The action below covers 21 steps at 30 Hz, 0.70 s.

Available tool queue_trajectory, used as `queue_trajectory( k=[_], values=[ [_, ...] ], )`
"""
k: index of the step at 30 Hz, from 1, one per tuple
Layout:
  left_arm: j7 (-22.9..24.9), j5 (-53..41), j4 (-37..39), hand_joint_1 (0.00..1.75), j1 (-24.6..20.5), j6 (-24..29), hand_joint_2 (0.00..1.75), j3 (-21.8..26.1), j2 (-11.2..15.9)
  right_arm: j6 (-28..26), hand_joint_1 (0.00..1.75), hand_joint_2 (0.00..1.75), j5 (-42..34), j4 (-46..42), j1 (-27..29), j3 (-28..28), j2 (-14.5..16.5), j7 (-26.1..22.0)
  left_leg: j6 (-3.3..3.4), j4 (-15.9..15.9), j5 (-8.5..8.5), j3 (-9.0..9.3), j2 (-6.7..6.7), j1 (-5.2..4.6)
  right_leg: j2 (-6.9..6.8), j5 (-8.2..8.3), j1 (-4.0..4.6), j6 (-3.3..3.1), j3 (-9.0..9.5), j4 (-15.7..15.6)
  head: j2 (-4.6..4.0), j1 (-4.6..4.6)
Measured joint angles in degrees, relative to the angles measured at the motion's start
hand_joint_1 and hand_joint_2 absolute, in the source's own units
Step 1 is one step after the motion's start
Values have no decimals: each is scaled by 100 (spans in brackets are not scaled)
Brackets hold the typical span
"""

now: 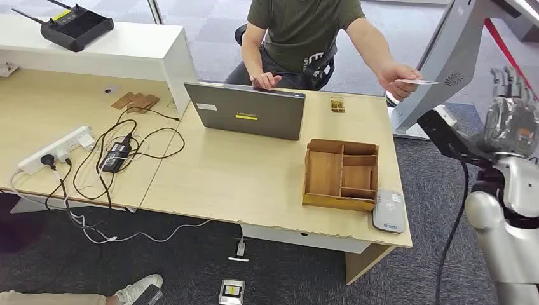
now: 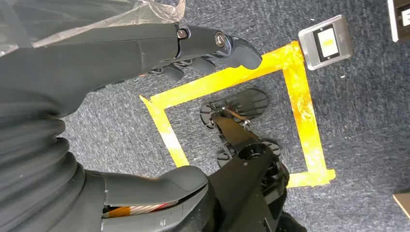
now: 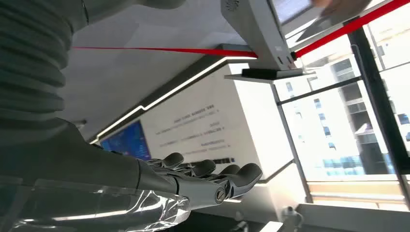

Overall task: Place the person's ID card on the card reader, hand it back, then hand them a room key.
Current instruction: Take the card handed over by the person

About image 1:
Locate person's right hand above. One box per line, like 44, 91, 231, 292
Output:
249, 72, 282, 92

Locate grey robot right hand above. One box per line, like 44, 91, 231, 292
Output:
483, 65, 539, 159

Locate person's left hand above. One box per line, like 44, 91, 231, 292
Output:
376, 62, 422, 102

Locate white ID card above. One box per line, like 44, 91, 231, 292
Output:
395, 78, 441, 86

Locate seated person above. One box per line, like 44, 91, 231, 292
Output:
224, 0, 422, 102

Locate grey card reader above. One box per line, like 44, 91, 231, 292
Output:
371, 189, 407, 234

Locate standing person's leg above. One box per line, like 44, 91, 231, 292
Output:
0, 290, 121, 305

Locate grey laptop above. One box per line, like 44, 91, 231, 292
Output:
184, 81, 306, 142

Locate silver kiosk stand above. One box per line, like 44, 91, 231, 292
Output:
386, 0, 539, 142

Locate black office chair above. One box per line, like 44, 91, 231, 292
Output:
233, 23, 339, 92

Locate wooden organizer box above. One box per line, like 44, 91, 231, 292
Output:
301, 138, 380, 213

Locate metal pole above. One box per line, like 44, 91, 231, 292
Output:
147, 0, 165, 25

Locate brown wooden pieces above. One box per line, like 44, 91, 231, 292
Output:
111, 91, 161, 115

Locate white counter shelf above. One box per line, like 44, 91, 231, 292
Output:
0, 14, 199, 119

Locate white desk underpanel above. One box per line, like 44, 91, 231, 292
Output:
240, 222, 372, 255

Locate black power adapter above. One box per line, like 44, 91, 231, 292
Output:
99, 141, 132, 174

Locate floor plug with plate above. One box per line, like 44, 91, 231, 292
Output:
227, 235, 250, 263

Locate wooden desk leg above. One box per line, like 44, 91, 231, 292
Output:
345, 243, 397, 287

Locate white charger block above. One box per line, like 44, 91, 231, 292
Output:
76, 133, 97, 152

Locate black remote controller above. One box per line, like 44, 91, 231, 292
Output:
11, 0, 115, 53

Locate metal floor socket box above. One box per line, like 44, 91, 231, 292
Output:
218, 278, 247, 305

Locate white power strip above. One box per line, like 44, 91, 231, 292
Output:
17, 125, 96, 176

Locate white shoe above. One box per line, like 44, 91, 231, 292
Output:
114, 273, 164, 305

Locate black phone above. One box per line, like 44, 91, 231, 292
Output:
132, 284, 165, 305

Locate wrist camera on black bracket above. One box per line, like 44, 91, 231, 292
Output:
416, 104, 495, 163

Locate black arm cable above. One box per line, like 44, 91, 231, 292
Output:
435, 144, 471, 305

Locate black power cable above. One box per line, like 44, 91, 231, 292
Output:
43, 105, 186, 212

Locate white cable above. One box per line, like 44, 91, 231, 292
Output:
8, 167, 214, 245

